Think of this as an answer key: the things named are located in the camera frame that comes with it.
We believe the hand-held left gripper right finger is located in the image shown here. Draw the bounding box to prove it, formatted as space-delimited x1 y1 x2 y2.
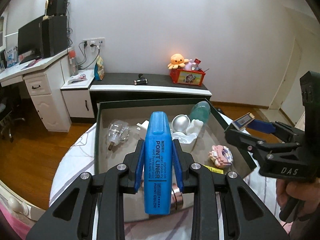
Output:
172 138 289 240

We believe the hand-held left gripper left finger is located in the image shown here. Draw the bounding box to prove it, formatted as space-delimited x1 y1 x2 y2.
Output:
26 139 146 240

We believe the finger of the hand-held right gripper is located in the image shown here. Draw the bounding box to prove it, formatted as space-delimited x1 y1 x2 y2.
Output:
249 119 304 144
224 122 300 165

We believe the blue Point Liner marker box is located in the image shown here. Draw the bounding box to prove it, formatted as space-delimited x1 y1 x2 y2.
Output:
144 111 173 215

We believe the dark shallow storage box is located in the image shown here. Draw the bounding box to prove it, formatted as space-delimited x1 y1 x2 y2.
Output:
94 97 258 224

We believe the white shell shaped dish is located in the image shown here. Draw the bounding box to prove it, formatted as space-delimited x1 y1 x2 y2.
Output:
171 119 203 144

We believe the white charger plug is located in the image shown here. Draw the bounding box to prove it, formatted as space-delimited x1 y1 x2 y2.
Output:
136 120 150 132

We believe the silver ball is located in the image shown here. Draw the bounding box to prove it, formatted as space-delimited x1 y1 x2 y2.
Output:
171 114 192 133

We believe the green translucent bottle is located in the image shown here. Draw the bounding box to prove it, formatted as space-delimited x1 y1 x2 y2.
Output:
189 101 211 130

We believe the person's right hand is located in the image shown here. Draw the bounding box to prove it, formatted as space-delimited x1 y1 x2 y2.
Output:
276 177 320 222

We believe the pink building block donut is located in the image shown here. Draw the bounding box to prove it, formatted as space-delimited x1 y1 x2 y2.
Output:
209 145 234 168

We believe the small round tin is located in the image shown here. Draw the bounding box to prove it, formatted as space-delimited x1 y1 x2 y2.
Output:
171 189 184 209

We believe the yellow highlighter pen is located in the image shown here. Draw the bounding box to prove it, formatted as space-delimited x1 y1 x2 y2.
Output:
205 165 225 174

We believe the white door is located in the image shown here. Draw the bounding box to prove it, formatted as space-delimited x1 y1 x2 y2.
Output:
270 37 307 110

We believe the white striped quilt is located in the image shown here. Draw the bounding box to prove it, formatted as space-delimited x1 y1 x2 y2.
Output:
49 112 283 240

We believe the low black white cabinet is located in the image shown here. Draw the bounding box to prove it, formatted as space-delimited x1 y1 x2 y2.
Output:
89 72 213 103

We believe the orange printed storage crate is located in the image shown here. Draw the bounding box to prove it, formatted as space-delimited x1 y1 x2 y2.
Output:
169 67 206 87

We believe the purple plush toy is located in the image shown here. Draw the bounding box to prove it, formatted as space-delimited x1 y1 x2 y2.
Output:
184 60 198 71

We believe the small white side cabinet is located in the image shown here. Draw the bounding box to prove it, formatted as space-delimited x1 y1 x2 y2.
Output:
61 70 97 119

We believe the orange octopus plush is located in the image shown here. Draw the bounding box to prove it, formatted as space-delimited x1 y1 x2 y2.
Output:
167 53 190 70

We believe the blue yellow snack bag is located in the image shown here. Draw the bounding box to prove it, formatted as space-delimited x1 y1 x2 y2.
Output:
94 56 105 81

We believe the white desk with drawers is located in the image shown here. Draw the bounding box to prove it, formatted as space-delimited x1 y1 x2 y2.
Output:
0 46 75 133

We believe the clear bottle with red cap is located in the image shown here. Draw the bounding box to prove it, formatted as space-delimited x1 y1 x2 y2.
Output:
68 50 79 77

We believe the black office chair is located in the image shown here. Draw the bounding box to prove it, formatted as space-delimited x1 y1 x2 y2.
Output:
0 84 25 143

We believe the pink printed blanket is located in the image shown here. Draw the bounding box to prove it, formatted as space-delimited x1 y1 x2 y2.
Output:
0 195 33 240

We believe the black computer tower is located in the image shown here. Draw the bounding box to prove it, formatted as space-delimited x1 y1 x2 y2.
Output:
41 15 68 58

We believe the black computer monitor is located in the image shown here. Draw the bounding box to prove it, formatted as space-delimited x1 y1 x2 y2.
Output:
17 15 45 58

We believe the row of books on desk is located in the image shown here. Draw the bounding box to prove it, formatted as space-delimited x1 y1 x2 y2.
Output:
0 46 19 69

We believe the black box on tower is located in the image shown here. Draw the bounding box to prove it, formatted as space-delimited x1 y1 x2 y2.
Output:
46 0 69 17

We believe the black power cable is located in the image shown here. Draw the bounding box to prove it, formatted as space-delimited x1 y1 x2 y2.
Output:
79 41 88 69

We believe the white bed frame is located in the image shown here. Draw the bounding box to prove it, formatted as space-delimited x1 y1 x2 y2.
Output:
0 179 50 217

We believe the white wall socket strip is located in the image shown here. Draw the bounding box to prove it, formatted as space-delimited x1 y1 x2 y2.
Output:
82 38 105 46

